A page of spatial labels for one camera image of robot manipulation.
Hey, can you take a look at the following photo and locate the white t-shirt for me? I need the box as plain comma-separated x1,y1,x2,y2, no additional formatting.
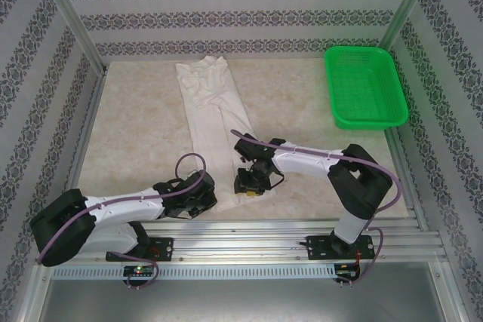
174,56,261,213

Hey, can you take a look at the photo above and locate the left controller board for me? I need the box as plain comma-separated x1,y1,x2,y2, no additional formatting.
123,265,156,277

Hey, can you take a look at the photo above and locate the controller board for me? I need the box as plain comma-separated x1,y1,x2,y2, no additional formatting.
335,263,361,276
123,265,156,277

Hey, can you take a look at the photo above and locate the grey sheet metal tray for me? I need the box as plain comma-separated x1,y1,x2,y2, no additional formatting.
22,264,467,322

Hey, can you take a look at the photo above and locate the right controller board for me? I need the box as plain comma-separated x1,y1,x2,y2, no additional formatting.
335,263,361,276

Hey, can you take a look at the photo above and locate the green plastic basket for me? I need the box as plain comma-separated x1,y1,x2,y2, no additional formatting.
324,45,411,131

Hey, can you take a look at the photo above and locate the aluminium mounting rail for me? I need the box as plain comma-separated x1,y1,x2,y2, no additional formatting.
35,218,448,265

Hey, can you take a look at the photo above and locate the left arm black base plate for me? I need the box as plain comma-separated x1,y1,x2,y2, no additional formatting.
105,237,174,262

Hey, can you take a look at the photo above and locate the slotted grey cable duct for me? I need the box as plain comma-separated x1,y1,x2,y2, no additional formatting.
52,264,337,281

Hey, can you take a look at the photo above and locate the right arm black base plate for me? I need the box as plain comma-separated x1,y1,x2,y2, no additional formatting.
307,233,375,262

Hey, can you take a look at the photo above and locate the aluminium frame post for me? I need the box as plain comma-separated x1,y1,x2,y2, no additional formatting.
32,0,107,74
379,0,442,50

